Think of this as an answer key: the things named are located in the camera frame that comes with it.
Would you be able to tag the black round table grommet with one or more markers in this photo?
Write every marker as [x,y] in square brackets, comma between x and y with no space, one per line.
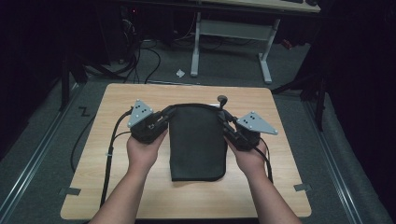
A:
[222,99]

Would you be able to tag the metal floor rail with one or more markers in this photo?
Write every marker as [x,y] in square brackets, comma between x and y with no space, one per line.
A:
[29,165]
[334,169]

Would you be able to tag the person's left hand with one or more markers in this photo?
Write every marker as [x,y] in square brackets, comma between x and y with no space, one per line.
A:
[143,155]

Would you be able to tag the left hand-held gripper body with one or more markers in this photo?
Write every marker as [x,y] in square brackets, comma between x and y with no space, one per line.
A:
[144,126]

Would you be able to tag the black metal stand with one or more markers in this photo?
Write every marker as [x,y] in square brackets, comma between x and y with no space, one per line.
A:
[320,102]
[65,84]

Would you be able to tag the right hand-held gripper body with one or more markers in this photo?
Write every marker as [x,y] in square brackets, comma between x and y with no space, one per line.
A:
[249,137]

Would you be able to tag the grey and yellow cloth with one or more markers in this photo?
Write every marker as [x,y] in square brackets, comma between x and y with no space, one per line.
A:
[197,143]

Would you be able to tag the crumpled white paper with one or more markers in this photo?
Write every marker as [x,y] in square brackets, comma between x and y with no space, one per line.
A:
[180,73]

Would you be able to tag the grey tape strip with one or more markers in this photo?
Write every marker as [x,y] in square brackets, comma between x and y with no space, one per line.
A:
[302,187]
[69,190]

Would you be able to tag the desk with white legs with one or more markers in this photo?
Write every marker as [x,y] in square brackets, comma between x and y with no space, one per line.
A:
[233,29]

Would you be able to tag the small red object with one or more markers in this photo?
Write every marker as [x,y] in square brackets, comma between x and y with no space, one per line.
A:
[287,44]

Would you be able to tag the person's right hand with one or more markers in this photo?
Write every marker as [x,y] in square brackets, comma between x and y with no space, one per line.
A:
[252,163]

